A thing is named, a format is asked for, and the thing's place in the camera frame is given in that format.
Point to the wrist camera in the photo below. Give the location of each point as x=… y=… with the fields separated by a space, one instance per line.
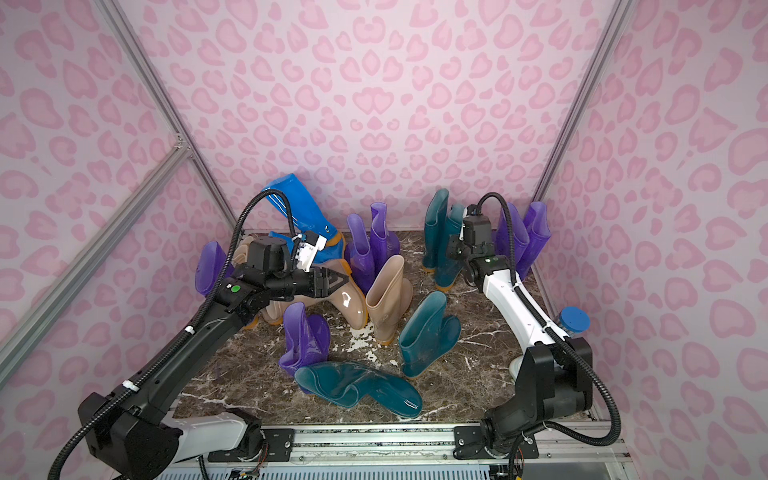
x=308 y=245
x=477 y=228

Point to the dark green rain boot lying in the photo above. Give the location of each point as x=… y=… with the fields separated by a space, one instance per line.
x=346 y=384

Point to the aluminium corner post right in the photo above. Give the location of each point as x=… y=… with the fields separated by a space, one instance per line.
x=621 y=14

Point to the aluminium corner post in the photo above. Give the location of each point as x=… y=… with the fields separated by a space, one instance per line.
x=129 y=42
x=621 y=14

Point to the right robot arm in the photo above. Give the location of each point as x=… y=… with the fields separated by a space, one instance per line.
x=548 y=383

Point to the aluminium diagonal beam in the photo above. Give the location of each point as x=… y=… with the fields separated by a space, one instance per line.
x=39 y=320

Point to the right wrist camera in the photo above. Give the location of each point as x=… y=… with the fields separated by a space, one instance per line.
x=477 y=228

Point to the aluminium corner post left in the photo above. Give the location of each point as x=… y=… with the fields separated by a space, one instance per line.
x=129 y=42

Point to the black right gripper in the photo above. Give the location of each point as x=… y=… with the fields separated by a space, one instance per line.
x=456 y=252

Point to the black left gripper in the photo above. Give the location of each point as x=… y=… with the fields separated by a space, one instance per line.
x=321 y=282

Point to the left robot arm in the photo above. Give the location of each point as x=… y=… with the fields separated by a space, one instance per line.
x=128 y=429

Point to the beige rain boot lying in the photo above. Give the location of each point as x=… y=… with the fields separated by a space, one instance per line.
x=348 y=300

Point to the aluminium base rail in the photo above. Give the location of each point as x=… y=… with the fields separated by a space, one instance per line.
x=407 y=451

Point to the beige rain boot upright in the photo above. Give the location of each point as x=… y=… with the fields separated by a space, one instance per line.
x=388 y=299

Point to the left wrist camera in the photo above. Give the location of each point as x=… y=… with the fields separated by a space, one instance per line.
x=308 y=245

